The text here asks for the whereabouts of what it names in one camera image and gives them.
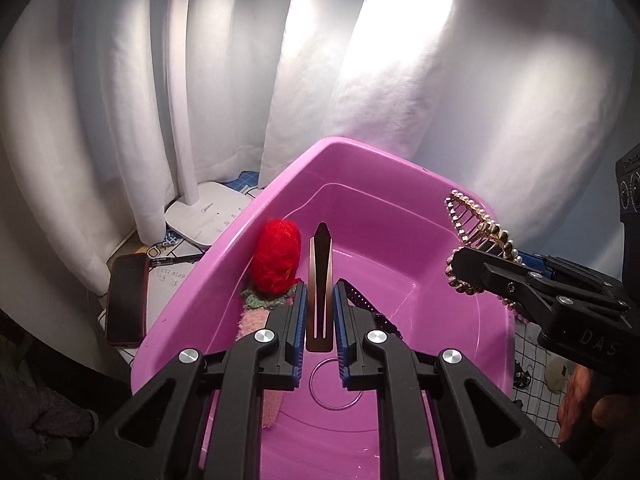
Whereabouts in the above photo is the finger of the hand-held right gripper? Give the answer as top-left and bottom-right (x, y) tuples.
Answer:
(520, 254), (627, 305)
(445, 247), (629, 332)

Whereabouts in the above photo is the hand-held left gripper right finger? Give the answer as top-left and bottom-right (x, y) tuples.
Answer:
(334, 280), (556, 480)

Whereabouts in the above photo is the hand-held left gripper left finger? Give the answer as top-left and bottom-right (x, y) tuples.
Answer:
(92, 282), (307, 480)

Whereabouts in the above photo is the black hair comb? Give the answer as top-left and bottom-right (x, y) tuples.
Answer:
(345, 284), (407, 342)

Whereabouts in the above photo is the brown hair clip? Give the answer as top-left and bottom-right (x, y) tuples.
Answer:
(306, 222), (335, 353)

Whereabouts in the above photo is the pearl hair claw clip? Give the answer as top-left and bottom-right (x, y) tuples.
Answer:
(444, 189), (531, 323)

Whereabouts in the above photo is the large silver bangle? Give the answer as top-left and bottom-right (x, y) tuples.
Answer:
(308, 357), (363, 411)

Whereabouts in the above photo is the pink strawberry headband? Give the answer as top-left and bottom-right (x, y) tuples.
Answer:
(232, 217), (306, 431)

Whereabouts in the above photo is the pink plastic basin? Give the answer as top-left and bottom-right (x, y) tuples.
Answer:
(130, 136), (516, 480)

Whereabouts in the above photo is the person's right hand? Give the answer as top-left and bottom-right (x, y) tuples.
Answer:
(557, 362), (640, 446)

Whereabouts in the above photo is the white checked tablecloth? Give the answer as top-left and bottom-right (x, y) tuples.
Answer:
(510, 310), (576, 441)

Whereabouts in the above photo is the black pen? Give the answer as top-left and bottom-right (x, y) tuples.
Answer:
(148, 252), (203, 267)

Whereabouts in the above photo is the white desk lamp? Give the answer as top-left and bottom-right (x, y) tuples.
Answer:
(160, 0), (253, 250)

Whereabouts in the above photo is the blue checked cloth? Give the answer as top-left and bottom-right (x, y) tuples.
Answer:
(227, 170), (263, 193)

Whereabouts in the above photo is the black smartphone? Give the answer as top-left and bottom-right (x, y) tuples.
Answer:
(105, 254), (151, 347)

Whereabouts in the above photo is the white curtain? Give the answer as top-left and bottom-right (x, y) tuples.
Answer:
(0, 0), (640, 321)

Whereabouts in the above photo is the grey fuzzy garment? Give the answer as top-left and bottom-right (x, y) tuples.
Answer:
(0, 310), (101, 480)

